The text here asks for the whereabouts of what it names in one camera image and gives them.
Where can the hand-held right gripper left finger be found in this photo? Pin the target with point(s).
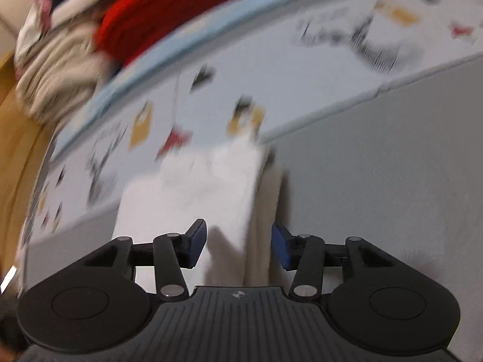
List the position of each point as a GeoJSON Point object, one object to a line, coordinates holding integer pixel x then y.
{"type": "Point", "coordinates": [198, 241]}

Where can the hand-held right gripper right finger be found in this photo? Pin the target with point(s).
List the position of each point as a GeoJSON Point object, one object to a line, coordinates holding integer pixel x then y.
{"type": "Point", "coordinates": [281, 245]}

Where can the cream garment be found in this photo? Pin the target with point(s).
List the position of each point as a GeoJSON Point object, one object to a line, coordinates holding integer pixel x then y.
{"type": "Point", "coordinates": [264, 211]}

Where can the small white garment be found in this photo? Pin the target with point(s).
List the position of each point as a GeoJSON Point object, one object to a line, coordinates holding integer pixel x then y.
{"type": "Point", "coordinates": [188, 196]}

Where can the printed light blue blanket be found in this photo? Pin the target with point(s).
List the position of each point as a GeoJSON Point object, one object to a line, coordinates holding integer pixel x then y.
{"type": "Point", "coordinates": [302, 83]}

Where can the beige folded cloth pile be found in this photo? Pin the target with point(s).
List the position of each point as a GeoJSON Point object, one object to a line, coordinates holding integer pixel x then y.
{"type": "Point", "coordinates": [56, 71]}

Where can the red knitted cloth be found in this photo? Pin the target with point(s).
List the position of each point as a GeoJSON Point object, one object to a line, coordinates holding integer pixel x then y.
{"type": "Point", "coordinates": [162, 11]}

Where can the floral patterned cloth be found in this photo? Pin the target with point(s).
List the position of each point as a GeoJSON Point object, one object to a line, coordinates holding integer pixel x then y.
{"type": "Point", "coordinates": [32, 30]}

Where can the wooden bed frame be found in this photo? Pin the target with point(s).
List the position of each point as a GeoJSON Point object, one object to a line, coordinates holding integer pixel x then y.
{"type": "Point", "coordinates": [19, 158]}

